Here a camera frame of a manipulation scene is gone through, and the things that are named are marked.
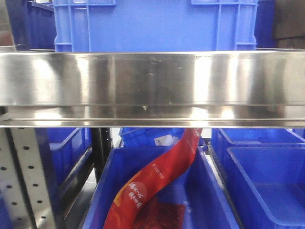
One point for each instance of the blue bin rear centre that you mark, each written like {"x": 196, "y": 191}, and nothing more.
{"x": 141, "y": 137}

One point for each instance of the blue bin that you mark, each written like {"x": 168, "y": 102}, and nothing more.
{"x": 67, "y": 145}
{"x": 141, "y": 137}
{"x": 197, "y": 189}
{"x": 264, "y": 173}

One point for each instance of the blue bin left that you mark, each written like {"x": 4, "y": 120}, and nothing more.
{"x": 67, "y": 145}

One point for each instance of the blue bin right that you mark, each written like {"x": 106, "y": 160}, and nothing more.
{"x": 264, "y": 173}

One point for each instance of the red snack package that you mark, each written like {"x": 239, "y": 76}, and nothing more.
{"x": 147, "y": 182}

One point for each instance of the large blue crate upper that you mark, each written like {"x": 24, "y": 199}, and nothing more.
{"x": 154, "y": 25}

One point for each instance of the perforated steel upright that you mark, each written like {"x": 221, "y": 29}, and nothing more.
{"x": 29, "y": 193}

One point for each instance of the dark blue crate upper left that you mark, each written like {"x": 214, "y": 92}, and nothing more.
{"x": 27, "y": 25}

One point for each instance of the stainless steel shelf rail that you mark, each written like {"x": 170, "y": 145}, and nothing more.
{"x": 162, "y": 89}

